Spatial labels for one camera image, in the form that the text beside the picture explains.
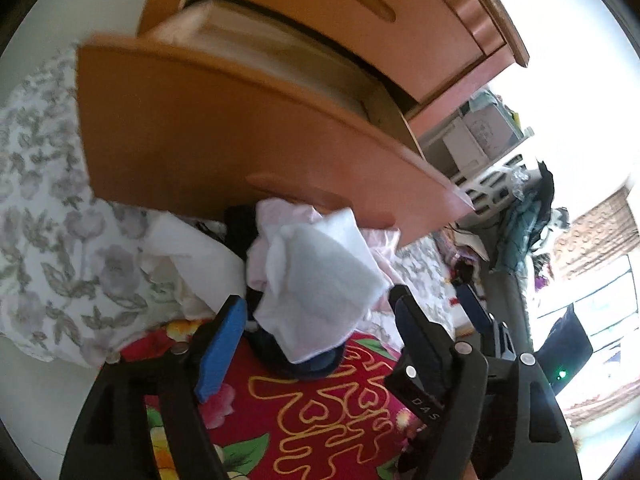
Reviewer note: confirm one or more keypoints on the pale pink cloth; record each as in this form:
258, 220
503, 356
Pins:
290, 212

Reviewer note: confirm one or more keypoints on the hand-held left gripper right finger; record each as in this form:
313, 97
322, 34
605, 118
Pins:
425, 335

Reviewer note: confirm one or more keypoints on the white fuzzy sock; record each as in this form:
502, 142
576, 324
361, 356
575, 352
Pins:
320, 285

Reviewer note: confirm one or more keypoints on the grey plush toy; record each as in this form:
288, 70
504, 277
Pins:
560, 219

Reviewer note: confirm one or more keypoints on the plain wooden drawer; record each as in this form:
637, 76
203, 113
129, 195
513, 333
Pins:
310, 5

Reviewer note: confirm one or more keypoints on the brown patterned curtain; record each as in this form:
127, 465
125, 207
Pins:
595, 240

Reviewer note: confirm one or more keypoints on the small white desk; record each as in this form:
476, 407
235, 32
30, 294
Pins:
475, 130

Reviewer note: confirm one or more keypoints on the pink socks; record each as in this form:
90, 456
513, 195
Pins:
382, 252

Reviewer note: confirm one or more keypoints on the grey floral blanket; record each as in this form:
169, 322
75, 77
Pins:
60, 235

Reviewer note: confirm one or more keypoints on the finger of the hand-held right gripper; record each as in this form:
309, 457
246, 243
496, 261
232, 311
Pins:
475, 307
420, 400

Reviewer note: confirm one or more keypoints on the teal jacket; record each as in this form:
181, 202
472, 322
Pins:
520, 225

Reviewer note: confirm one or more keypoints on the red floral pillow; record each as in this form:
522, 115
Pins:
320, 410

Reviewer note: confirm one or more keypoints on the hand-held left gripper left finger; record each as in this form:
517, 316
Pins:
220, 355

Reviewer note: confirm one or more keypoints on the navy cloth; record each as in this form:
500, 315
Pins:
310, 367

